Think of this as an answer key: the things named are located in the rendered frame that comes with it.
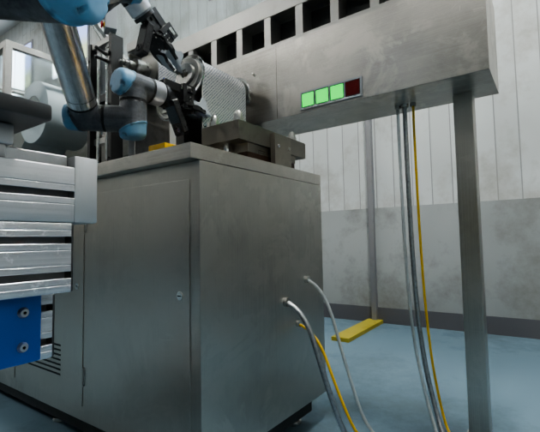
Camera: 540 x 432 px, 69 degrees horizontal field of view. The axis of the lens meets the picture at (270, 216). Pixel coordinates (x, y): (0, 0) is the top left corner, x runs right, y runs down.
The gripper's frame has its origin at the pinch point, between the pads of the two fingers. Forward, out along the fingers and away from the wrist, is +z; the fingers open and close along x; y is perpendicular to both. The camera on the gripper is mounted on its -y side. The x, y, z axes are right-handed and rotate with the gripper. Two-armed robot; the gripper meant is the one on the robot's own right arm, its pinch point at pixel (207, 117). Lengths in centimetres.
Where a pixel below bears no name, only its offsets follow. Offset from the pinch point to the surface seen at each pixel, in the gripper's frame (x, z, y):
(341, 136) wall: 45, 206, 43
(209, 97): -0.2, 1.2, 7.5
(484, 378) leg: -77, 46, -89
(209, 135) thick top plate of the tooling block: -7.6, -6.5, -8.9
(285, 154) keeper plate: -22.0, 15.9, -13.7
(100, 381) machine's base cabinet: 16, -29, -85
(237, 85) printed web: -0.2, 16.4, 16.7
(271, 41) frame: -6.6, 30.9, 38.0
